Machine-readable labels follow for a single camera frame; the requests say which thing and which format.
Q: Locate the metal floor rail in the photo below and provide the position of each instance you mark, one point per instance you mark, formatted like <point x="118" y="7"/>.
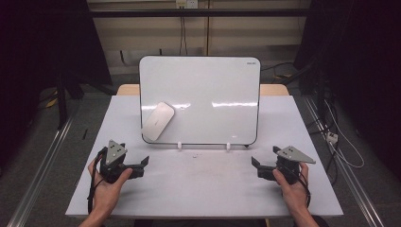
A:
<point x="346" y="176"/>
<point x="41" y="173"/>

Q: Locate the black horizontal bar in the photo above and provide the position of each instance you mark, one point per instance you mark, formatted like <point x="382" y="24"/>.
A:
<point x="195" y="12"/>

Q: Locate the white oval whiteboard eraser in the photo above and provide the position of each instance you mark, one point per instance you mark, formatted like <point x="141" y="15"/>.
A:
<point x="157" y="121"/>

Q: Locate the person's left hand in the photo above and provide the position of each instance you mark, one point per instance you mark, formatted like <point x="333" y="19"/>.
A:
<point x="107" y="195"/>

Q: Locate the white magnetic whiteboard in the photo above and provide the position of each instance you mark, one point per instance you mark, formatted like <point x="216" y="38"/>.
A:
<point x="205" y="85"/>

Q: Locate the white whiteboard holder clip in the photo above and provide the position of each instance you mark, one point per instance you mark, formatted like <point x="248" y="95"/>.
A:
<point x="228" y="146"/>
<point x="179" y="145"/>

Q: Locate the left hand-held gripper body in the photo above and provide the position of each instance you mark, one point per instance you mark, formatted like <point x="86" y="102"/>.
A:
<point x="113" y="157"/>

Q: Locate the white wall outlet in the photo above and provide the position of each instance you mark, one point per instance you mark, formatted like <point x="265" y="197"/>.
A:
<point x="187" y="3"/>

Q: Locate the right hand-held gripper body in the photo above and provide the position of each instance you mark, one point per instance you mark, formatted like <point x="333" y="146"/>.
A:
<point x="290" y="160"/>

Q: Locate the wooden table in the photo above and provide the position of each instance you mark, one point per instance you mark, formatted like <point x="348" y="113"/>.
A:
<point x="127" y="90"/>

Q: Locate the person's right hand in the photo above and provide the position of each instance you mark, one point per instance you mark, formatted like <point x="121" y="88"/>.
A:
<point x="296" y="195"/>

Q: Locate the black metal stand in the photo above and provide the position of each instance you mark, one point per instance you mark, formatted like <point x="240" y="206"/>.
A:
<point x="61" y="101"/>

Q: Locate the dark curtain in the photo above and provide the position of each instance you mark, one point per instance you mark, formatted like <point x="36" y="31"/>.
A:
<point x="362" y="63"/>
<point x="38" y="47"/>

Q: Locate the white power strip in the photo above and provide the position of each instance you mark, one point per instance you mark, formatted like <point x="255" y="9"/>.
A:
<point x="332" y="137"/>

